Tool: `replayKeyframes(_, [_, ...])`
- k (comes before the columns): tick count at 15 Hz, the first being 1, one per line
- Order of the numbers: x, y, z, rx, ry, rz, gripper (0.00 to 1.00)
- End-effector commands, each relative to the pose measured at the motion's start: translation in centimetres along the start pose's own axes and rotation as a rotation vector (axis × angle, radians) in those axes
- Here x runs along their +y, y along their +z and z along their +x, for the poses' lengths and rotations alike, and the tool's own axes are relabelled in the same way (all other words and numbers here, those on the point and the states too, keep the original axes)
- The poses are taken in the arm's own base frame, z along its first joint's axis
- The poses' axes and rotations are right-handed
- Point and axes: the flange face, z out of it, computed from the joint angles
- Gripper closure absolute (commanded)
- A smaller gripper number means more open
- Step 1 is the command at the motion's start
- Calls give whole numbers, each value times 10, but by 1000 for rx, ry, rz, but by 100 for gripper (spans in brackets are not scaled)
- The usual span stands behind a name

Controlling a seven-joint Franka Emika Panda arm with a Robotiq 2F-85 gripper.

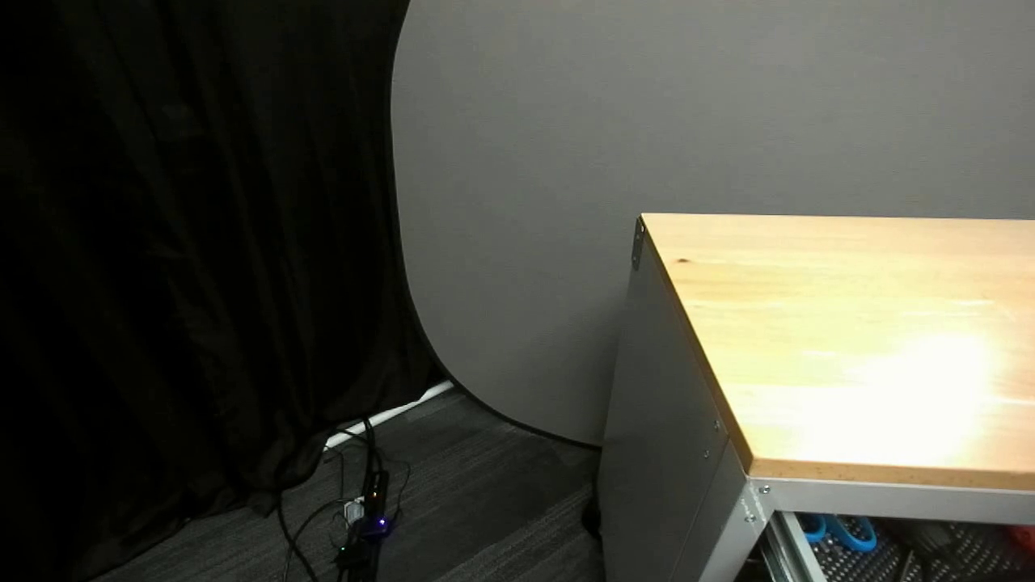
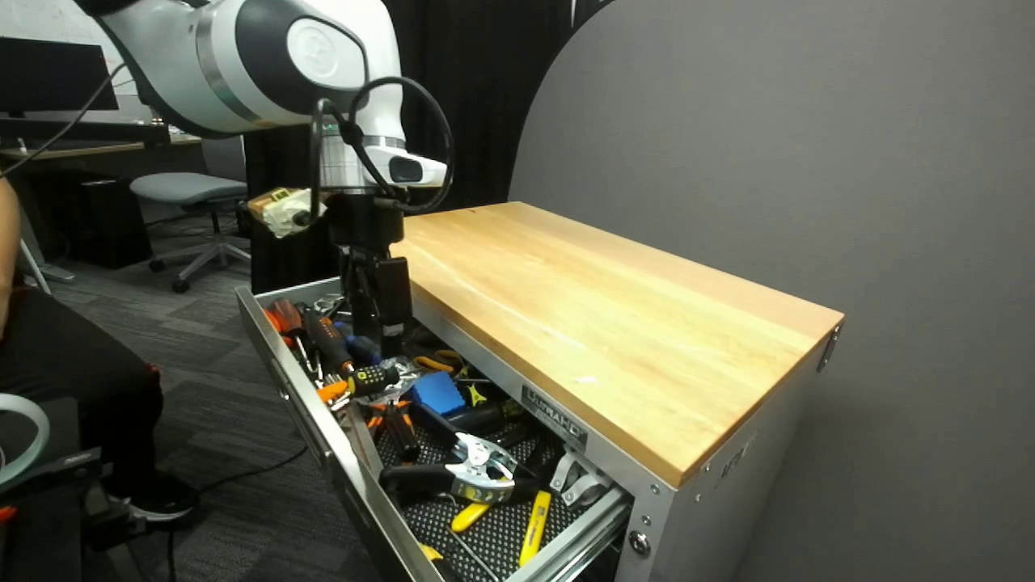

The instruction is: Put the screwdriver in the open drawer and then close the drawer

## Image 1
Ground grey metal tool drawer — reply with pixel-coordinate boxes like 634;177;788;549
752;506;1035;582

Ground black mesh drawer liner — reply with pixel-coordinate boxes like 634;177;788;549
810;524;1035;582

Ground grey rounded panel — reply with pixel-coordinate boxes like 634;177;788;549
388;0;1035;454

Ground white floor strip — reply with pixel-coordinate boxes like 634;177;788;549
320;376;458;455

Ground black power strip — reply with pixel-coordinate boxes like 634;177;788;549
351;428;402;582

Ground grey workbench with wooden top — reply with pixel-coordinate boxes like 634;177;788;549
594;210;1035;582

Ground black curtain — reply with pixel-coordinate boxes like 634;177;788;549
0;0;458;582

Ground black floor cable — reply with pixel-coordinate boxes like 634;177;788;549
273;422;420;582

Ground blue-handled scissors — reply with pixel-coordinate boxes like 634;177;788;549
800;511;882;553

